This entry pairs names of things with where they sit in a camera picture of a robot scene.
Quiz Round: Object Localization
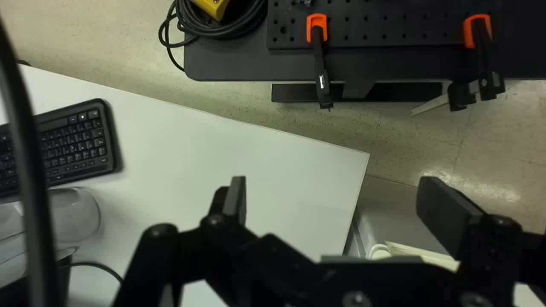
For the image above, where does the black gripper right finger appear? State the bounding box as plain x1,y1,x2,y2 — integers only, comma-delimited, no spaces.
416,175,486,257

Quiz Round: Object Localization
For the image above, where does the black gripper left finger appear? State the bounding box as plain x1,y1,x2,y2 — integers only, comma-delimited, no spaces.
208,175,247,225

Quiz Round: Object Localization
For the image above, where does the white folded napkin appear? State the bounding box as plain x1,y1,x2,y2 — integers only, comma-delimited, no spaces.
369,240,459,271

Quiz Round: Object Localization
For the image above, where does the white electric kettle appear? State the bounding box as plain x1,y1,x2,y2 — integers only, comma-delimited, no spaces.
0,187,102,286

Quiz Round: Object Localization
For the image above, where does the black computer keyboard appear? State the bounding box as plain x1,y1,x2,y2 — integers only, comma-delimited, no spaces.
0,99,123,198

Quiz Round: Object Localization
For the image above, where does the orange black clamp right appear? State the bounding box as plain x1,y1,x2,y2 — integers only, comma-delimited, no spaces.
447,13,505,111

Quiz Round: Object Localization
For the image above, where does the orange black clamp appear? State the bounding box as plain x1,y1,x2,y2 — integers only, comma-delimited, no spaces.
447,13,505,111
305,13,333,109

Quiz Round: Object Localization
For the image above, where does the black perforated breadboard cart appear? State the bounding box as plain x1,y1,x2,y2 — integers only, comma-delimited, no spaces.
184,0,546,102

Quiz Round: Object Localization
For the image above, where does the orange black clamp left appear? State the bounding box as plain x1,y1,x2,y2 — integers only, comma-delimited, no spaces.
305,13,333,109

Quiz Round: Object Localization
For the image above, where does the yellow emergency stop box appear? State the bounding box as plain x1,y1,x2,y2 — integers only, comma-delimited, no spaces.
193,0,230,20

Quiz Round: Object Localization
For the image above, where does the black coiled cable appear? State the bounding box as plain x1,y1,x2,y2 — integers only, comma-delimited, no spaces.
157,0,270,73

